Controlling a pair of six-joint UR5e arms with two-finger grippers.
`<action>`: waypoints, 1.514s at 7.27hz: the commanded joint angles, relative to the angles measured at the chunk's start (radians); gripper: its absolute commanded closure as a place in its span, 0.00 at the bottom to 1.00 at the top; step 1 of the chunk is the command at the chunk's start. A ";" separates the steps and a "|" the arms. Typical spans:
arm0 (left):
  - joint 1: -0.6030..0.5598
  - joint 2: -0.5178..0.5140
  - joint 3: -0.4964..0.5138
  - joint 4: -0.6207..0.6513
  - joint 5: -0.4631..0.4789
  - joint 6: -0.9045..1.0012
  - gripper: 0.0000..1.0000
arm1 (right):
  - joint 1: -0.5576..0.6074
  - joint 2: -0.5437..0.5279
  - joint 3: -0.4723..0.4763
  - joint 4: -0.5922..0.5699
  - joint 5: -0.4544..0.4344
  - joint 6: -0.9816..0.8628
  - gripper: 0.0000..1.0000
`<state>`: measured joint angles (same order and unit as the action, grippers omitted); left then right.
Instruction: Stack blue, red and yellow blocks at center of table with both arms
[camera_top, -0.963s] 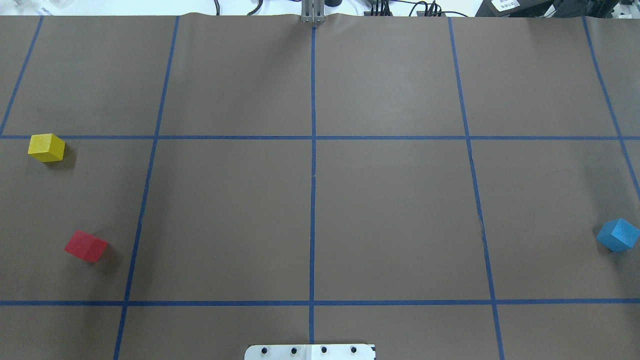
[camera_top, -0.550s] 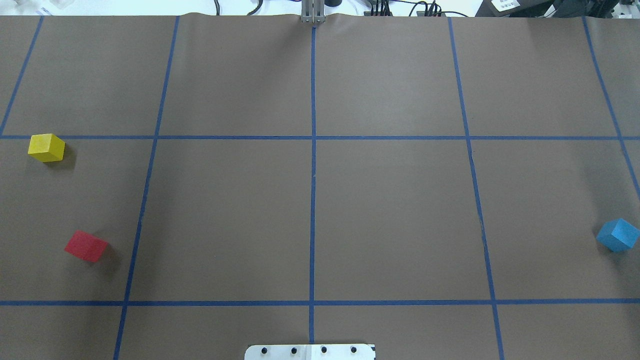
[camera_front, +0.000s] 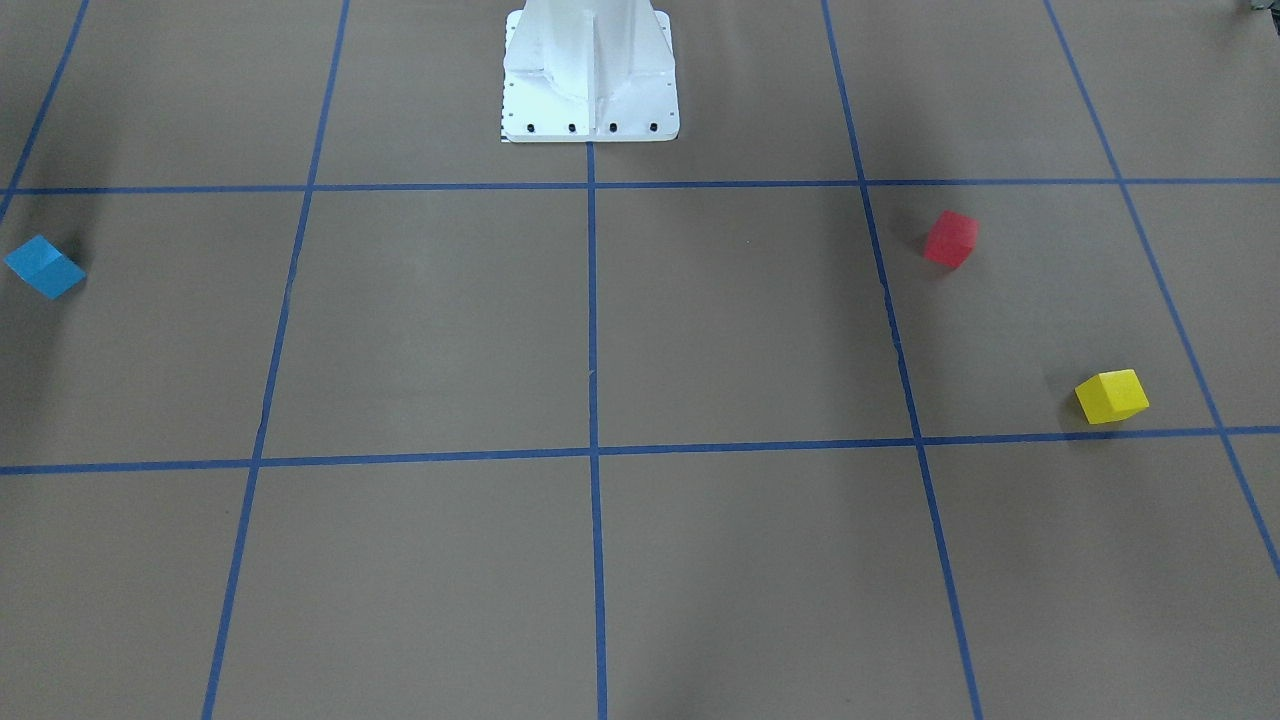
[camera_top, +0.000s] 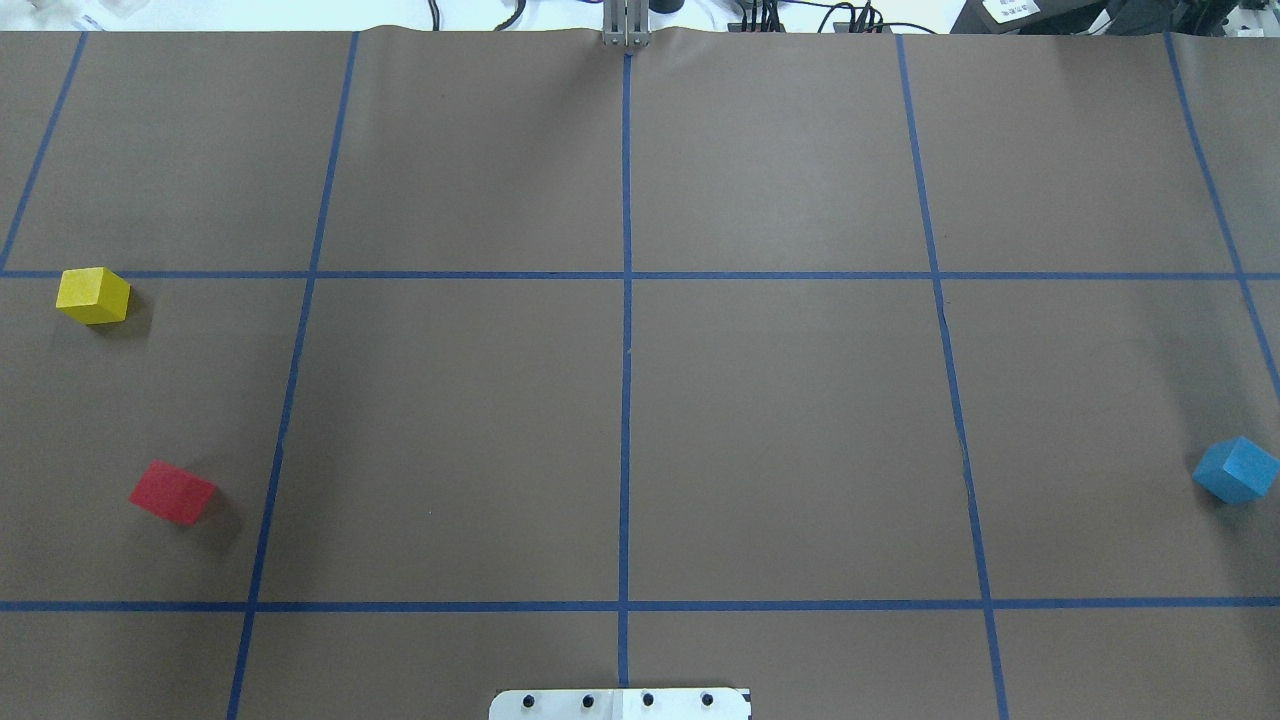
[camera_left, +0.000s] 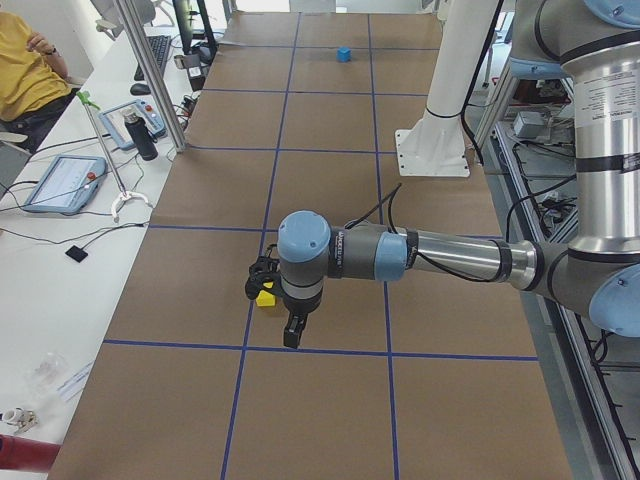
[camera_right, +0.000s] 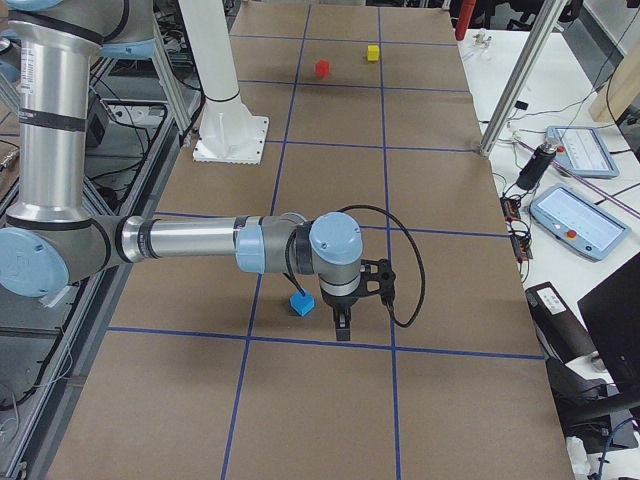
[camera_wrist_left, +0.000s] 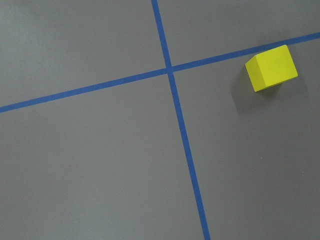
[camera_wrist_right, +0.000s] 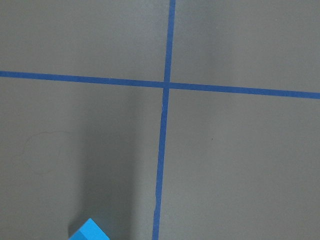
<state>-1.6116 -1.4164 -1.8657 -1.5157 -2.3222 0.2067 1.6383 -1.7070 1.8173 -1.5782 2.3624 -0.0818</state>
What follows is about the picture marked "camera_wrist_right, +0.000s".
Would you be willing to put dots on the blue cube block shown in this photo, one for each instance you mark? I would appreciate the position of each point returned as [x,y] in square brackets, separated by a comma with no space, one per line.
[89,231]

